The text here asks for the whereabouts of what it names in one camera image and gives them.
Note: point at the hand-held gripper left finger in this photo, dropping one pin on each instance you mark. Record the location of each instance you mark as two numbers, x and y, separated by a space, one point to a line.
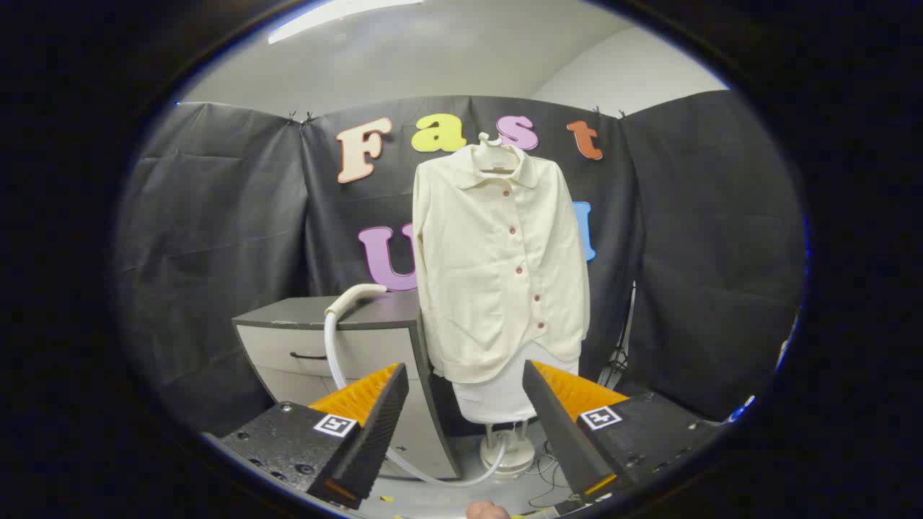
382 425

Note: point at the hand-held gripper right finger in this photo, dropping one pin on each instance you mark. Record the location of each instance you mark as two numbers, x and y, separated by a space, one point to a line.
559 432

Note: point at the cream button-up shirt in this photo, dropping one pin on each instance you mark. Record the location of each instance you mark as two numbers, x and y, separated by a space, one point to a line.
497 274

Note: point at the white clothes hanger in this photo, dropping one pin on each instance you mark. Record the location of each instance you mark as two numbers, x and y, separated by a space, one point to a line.
489 140

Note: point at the white round stand base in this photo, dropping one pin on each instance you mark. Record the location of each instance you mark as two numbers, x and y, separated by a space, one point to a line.
515 454

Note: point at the white padded ironing form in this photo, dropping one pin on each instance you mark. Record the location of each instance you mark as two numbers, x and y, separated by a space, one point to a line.
497 396

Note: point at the grey drawer cabinet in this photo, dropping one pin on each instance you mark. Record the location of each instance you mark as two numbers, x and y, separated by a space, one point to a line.
375 346

